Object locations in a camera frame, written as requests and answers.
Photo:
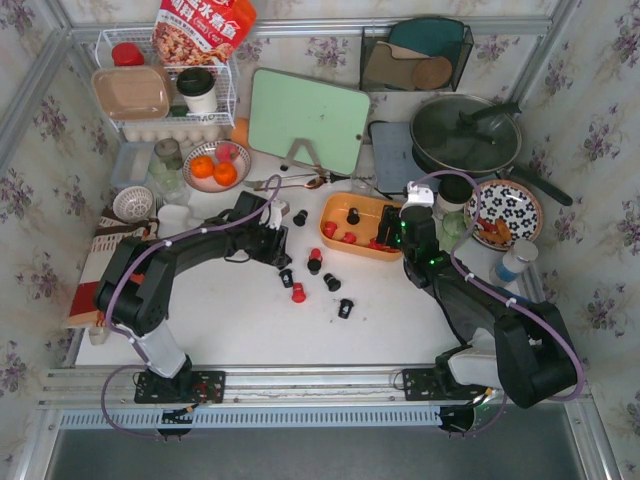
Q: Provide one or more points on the black capsule numbered four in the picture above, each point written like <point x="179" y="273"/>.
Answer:
<point x="345" y="308"/>
<point x="286" y="276"/>

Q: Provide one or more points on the left camera mount white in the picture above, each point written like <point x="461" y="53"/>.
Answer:
<point x="278" y="209"/>

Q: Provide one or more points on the orange tangerine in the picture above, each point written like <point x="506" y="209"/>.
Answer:
<point x="225" y="174"/>
<point x="202" y="167"/>

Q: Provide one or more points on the fried food pieces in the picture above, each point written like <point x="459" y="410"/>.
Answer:
<point x="496" y="233"/>

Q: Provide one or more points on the clear bottle blue label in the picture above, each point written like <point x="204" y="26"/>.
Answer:
<point x="514" y="262"/>

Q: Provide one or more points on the glass pan lid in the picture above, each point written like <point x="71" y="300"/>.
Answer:
<point x="465" y="132"/>

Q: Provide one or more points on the pink peach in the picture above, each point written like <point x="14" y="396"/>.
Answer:
<point x="226" y="152"/>

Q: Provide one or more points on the red coffee capsule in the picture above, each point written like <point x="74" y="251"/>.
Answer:
<point x="298" y="293"/>
<point x="329" y="229"/>
<point x="349" y="238"/>
<point x="316" y="256"/>
<point x="373" y="244"/>

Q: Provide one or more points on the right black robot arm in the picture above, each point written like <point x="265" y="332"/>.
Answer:
<point x="518" y="346"/>

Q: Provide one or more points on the green cutting board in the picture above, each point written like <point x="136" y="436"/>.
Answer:
<point x="285" y="106"/>

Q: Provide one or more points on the grey induction cooker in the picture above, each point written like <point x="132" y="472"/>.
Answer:
<point x="395" y="162"/>

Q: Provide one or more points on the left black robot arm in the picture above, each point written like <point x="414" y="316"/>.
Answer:
<point x="135" y="289"/>

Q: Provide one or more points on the metal cutting board stand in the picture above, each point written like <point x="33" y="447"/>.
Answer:
<point x="302" y="154"/>

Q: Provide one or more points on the flower patterned plate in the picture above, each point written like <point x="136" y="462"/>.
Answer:
<point x="513" y="203"/>

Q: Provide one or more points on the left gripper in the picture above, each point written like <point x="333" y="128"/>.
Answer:
<point x="275" y="245"/>

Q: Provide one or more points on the jar with black lid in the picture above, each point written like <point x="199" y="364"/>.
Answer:
<point x="452" y="194"/>

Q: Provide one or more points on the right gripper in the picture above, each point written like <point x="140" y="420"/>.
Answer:
<point x="390" y="228"/>

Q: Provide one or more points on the copper spoon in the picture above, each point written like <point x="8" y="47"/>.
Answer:
<point x="313" y="184"/>

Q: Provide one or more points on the white round strainer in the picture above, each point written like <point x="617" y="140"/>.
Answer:
<point x="133" y="204"/>

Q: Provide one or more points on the pink fruit bowl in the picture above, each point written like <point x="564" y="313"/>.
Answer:
<point x="208" y="185"/>

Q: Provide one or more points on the right camera mount white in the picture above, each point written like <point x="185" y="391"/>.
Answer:
<point x="420" y="195"/>

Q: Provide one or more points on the orange plastic storage basket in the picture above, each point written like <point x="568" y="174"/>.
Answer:
<point x="370" y="209"/>

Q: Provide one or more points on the grey tinted glass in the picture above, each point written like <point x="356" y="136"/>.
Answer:
<point x="169" y="154"/>

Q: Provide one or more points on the pale green glass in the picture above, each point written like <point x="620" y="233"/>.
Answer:
<point x="170" y="182"/>

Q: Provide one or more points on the camera mount white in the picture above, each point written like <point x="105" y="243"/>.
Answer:
<point x="278" y="209"/>
<point x="420" y="195"/>

